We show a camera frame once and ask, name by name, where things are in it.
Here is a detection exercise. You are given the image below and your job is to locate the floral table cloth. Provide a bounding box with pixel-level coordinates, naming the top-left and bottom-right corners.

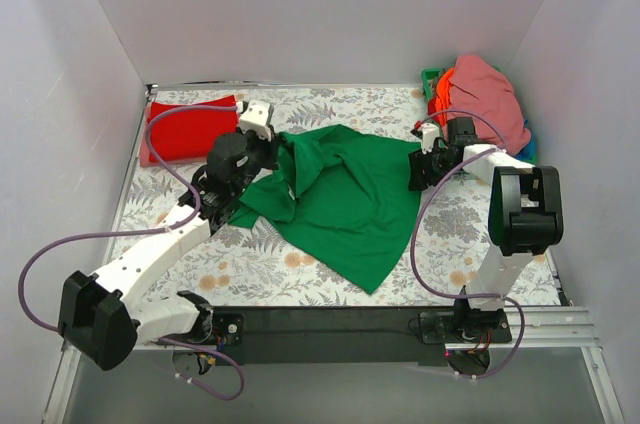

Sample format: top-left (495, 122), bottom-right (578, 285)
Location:
top-left (146, 87), bottom-right (490, 307)

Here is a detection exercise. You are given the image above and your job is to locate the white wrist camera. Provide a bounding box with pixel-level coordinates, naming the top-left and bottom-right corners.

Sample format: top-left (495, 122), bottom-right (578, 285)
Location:
top-left (236, 99), bottom-right (275, 141)
top-left (411, 121), bottom-right (441, 154)

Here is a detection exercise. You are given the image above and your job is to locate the blue t shirt in basket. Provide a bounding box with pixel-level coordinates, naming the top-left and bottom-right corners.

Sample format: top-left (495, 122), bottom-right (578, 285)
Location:
top-left (517, 119), bottom-right (538, 164)

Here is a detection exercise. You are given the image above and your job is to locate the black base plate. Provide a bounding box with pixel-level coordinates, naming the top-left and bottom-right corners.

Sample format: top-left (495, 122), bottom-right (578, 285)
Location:
top-left (203, 306), bottom-right (515, 372)

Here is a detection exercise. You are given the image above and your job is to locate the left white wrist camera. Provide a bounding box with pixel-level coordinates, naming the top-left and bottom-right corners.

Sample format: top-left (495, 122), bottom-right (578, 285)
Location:
top-left (236, 99), bottom-right (275, 141)

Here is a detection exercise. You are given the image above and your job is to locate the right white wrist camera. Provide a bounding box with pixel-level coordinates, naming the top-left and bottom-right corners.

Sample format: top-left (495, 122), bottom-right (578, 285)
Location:
top-left (411, 121), bottom-right (441, 154)

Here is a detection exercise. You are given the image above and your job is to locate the orange t shirt in basket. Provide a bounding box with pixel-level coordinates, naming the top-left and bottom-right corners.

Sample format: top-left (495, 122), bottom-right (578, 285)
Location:
top-left (427, 68), bottom-right (454, 114)

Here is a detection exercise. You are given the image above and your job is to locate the pink t shirt in basket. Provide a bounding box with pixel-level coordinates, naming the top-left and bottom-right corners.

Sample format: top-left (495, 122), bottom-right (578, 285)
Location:
top-left (449, 54), bottom-right (530, 156)

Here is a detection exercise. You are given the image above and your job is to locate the green t shirt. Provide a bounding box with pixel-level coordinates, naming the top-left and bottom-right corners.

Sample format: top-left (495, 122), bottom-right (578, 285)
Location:
top-left (230, 125), bottom-right (421, 294)

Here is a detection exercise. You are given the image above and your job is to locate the green plastic basket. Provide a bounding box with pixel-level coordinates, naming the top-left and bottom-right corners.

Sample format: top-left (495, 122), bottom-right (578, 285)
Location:
top-left (419, 66), bottom-right (541, 165)

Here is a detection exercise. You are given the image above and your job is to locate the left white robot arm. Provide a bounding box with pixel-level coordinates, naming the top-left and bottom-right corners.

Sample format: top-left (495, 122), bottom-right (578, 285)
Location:
top-left (58, 125), bottom-right (279, 370)

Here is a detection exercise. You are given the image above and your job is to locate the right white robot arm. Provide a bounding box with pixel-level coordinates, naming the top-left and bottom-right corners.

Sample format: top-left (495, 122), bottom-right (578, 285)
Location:
top-left (409, 116), bottom-right (564, 343)

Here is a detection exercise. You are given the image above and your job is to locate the folded red t shirt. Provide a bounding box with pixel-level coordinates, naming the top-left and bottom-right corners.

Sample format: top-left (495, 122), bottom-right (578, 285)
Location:
top-left (150, 95), bottom-right (238, 162)

